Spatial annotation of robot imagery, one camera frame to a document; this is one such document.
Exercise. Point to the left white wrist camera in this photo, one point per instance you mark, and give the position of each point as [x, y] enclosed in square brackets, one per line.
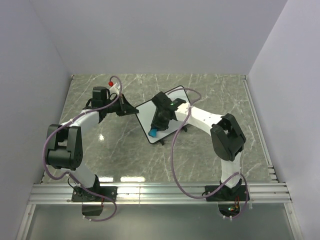
[114, 87]

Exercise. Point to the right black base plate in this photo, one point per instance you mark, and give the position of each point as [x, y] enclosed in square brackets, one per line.
[226, 194]

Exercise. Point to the aluminium front rail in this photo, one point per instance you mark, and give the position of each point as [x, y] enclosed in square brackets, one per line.
[153, 194]

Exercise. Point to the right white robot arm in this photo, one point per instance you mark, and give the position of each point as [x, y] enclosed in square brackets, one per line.
[226, 135]

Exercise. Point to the small black-framed whiteboard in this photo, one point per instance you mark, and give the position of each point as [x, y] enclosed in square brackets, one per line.
[147, 111]

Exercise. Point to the aluminium right side rail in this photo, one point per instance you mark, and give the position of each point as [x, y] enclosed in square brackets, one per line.
[270, 166]

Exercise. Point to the blue whiteboard eraser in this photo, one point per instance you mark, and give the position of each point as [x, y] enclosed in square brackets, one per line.
[153, 133]

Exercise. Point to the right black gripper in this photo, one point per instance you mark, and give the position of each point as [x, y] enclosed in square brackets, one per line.
[156, 122]

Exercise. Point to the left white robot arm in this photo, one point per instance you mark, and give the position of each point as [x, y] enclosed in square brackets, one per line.
[63, 148]

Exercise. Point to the aluminium rail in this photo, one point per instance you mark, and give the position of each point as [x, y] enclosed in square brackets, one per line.
[270, 166]
[153, 194]

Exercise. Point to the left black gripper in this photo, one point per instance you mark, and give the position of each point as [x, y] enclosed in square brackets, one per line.
[125, 107]

